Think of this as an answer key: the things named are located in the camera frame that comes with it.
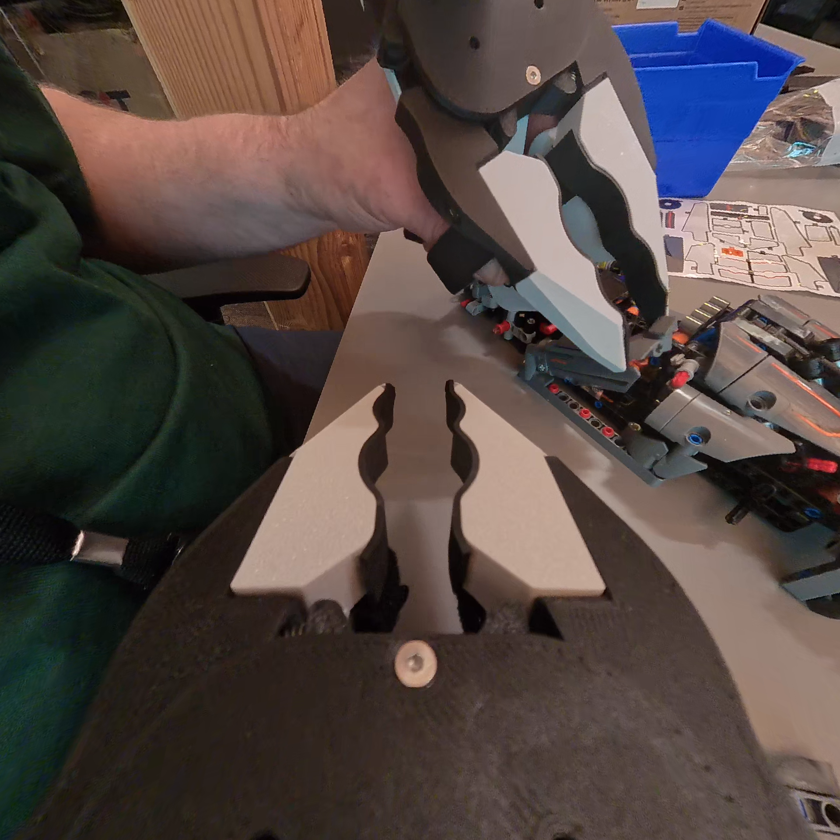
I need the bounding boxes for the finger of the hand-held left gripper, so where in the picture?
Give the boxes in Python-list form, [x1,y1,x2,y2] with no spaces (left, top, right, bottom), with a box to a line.
[476,154,630,371]
[543,77,672,324]

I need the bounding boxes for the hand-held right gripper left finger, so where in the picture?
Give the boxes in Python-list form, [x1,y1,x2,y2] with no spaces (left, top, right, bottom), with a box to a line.
[230,382,398,632]

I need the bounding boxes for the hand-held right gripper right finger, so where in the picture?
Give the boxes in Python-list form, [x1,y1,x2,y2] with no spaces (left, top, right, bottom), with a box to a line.
[445,379,608,634]

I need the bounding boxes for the grey lego door panel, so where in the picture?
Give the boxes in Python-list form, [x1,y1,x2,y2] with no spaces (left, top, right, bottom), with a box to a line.
[521,315,680,395]

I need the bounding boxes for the grey black lego car model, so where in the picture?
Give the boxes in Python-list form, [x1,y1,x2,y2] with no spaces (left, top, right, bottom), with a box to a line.
[459,282,840,621]

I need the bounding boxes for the person's left forearm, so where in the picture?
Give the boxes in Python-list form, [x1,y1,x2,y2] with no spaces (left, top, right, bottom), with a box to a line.
[39,85,309,263]

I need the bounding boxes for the person's left hand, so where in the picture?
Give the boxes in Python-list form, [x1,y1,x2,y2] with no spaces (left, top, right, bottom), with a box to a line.
[292,60,457,250]

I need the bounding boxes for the blue plastic bin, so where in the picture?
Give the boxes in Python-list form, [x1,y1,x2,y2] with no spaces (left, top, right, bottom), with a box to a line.
[612,18,807,199]

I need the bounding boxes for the cardboard box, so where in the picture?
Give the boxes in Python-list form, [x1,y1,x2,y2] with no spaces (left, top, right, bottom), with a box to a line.
[597,0,769,34]

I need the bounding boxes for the white sticker sheet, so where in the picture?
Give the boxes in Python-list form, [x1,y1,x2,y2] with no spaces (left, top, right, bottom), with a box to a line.
[656,197,840,296]

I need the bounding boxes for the clear plastic bag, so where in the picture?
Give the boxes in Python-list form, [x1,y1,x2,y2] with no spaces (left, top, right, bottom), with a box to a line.
[728,79,840,168]

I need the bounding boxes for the black chair armrest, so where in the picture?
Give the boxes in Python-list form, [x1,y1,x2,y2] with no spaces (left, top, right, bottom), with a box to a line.
[141,255,312,322]

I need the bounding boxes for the black strap with metal buckle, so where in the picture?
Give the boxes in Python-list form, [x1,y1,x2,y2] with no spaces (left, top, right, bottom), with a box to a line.
[0,505,191,588]

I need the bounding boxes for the wooden post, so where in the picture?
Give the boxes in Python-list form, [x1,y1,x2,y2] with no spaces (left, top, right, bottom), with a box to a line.
[121,0,375,332]

